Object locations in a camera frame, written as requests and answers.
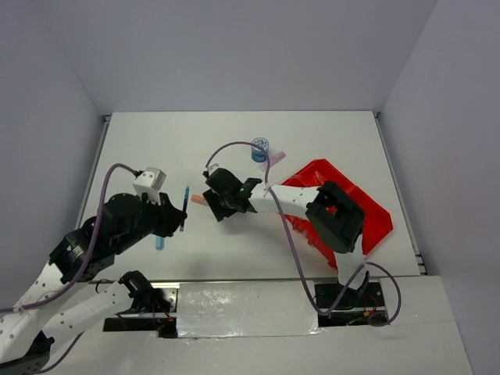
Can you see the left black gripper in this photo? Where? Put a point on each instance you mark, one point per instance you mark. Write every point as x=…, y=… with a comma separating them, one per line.
x=171, y=216

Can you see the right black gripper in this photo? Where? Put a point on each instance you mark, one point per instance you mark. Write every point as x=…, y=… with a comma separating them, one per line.
x=212, y=199

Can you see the blue pen refill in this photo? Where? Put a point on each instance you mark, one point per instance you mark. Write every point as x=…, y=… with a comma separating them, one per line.
x=185, y=206

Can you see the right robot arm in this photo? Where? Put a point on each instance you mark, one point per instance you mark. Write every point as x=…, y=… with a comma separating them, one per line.
x=294, y=201

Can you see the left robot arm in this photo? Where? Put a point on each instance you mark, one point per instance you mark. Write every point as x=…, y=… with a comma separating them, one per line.
x=32, y=328

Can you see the blue highlighter pen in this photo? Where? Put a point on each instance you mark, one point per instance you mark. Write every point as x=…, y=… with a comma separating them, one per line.
x=159, y=243

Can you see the orange capped lead case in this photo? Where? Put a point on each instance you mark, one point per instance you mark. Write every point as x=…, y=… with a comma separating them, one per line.
x=198, y=199

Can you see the far blue tape stack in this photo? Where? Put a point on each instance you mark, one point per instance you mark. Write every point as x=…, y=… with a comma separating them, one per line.
x=260, y=149

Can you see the pink eraser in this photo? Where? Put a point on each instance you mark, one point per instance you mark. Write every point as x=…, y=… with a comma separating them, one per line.
x=272, y=161

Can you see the silver foil base cover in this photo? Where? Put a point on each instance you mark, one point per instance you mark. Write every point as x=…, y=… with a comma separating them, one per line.
x=251, y=309

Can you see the red plastic bin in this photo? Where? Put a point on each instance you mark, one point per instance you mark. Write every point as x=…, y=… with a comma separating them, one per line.
x=342, y=216

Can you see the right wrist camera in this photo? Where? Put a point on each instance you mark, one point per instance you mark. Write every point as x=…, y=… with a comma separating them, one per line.
x=209, y=169

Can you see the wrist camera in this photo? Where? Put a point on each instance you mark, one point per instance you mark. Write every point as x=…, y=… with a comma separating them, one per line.
x=148, y=183
x=209, y=169

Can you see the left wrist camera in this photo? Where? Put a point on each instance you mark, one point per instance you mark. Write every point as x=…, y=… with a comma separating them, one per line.
x=148, y=183

